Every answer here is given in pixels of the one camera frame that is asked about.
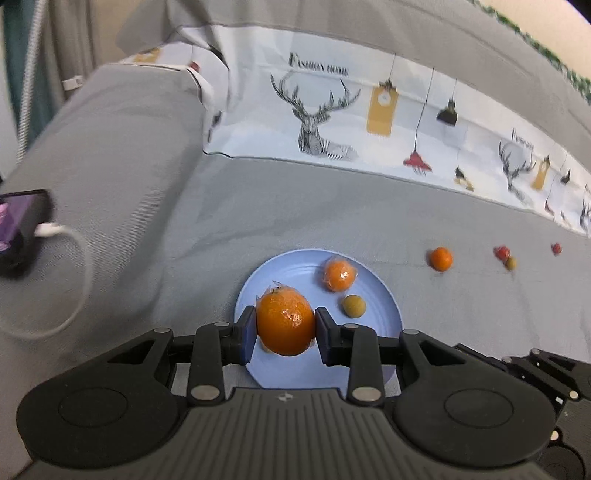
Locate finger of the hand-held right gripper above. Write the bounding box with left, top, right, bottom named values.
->
left=455, top=344, right=591, bottom=408

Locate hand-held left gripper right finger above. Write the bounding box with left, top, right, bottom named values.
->
left=314, top=307, right=477, bottom=407

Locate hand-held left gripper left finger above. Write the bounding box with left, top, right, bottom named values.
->
left=99, top=305, right=257, bottom=407

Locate large plastic-wrapped orange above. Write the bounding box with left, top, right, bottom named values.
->
left=256, top=281, right=317, bottom=357

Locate blue plastic plate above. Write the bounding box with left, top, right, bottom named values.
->
left=235, top=249, right=402, bottom=391

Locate small wrinkled plastic-wrapped orange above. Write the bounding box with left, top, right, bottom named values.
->
left=321, top=258, right=359, bottom=293

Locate grey bed sheet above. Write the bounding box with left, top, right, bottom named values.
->
left=0, top=152, right=591, bottom=462

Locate bare orange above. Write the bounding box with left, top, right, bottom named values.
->
left=428, top=247, right=454, bottom=272

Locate grey pillow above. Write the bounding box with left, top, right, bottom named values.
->
left=0, top=46, right=232, bottom=296

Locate black phone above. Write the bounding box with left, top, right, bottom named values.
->
left=0, top=189, right=53, bottom=280

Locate grey quilt with deer print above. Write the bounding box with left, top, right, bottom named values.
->
left=115, top=0, right=591, bottom=239

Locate beige curtain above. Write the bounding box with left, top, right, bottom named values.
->
left=41, top=0, right=153, bottom=93

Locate teal curtain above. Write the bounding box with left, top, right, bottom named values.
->
left=0, top=0, right=51, bottom=158

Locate white charging cable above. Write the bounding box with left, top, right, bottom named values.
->
left=0, top=223, right=93, bottom=341

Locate white frame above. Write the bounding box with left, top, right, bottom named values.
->
left=16, top=0, right=51, bottom=165

